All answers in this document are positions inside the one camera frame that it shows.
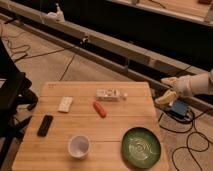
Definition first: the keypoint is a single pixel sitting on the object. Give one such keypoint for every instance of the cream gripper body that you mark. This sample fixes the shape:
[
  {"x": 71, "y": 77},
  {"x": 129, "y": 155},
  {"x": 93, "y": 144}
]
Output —
[{"x": 183, "y": 86}]

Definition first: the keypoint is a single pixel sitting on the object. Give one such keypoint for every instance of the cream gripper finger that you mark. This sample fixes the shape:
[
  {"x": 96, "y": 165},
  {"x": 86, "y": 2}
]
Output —
[
  {"x": 166, "y": 98},
  {"x": 169, "y": 81}
]

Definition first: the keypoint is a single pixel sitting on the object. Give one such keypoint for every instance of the green ceramic bowl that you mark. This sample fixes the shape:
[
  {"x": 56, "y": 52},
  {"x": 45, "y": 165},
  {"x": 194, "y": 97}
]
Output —
[{"x": 141, "y": 148}]

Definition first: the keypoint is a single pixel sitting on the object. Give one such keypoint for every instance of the blue power box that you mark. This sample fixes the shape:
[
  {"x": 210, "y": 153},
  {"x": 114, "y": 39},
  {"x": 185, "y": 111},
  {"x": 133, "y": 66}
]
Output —
[{"x": 179, "y": 109}]

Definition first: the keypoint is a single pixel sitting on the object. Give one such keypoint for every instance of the white box with bottle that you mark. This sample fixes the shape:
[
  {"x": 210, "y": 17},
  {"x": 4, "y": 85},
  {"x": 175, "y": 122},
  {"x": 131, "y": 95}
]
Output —
[{"x": 110, "y": 95}]

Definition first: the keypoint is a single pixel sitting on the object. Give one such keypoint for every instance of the orange oblong object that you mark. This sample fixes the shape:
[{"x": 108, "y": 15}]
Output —
[{"x": 99, "y": 109}]

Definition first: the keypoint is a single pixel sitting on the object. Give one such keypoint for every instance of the white paper cup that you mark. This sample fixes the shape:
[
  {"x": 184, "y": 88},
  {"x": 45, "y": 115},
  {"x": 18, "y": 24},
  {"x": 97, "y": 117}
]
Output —
[{"x": 78, "y": 147}]

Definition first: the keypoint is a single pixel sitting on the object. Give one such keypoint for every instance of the black remote control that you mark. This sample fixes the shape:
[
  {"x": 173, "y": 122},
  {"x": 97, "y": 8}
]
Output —
[{"x": 45, "y": 125}]

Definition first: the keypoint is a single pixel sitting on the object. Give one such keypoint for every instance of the white object on ledge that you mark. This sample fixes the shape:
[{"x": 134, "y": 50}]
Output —
[{"x": 57, "y": 16}]

